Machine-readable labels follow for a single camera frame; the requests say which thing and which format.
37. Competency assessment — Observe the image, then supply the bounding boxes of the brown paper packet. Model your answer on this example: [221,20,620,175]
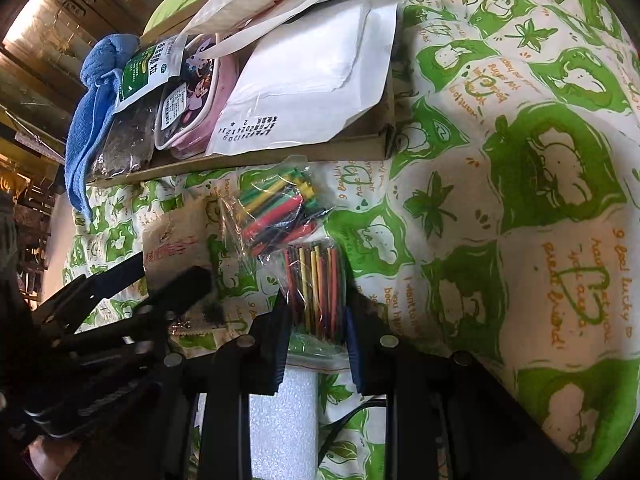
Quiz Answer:
[142,200,251,342]

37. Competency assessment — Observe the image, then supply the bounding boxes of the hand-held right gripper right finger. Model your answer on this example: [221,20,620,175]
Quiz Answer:
[344,292,581,480]

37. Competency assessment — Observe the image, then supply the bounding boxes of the white foam sheet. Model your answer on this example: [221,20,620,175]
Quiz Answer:
[249,365,321,480]

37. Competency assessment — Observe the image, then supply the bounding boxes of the white bag with handles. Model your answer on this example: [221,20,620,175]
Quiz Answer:
[177,0,396,61]

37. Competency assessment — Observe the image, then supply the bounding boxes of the green patterned blanket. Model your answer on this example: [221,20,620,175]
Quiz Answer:
[65,0,640,480]

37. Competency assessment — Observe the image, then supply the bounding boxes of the bag of coloured sticks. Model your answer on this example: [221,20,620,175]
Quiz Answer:
[218,165,333,262]
[277,242,353,373]

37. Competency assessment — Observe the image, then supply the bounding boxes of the green label packet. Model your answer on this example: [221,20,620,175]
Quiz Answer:
[87,35,188,182]

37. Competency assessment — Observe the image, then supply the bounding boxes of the cartoon print pouch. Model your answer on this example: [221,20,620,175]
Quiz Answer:
[154,35,251,158]

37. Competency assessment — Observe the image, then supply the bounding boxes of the blue towel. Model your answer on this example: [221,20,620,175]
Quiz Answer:
[65,33,143,223]

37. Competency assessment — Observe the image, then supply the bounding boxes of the cardboard box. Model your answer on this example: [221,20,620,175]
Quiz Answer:
[85,0,402,188]

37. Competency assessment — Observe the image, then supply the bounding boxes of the white plastic mailer bag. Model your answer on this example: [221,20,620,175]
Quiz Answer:
[235,0,403,121]

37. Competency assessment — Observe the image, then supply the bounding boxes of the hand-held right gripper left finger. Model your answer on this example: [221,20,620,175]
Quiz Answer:
[90,299,293,480]

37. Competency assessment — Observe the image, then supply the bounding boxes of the white printed packet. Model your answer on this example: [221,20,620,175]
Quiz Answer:
[205,75,391,157]

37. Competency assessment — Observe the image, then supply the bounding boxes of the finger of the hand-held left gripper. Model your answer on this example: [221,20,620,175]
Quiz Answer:
[122,266,213,326]
[47,252,147,313]

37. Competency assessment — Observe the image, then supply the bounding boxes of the black cable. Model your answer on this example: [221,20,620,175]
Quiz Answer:
[317,395,388,467]

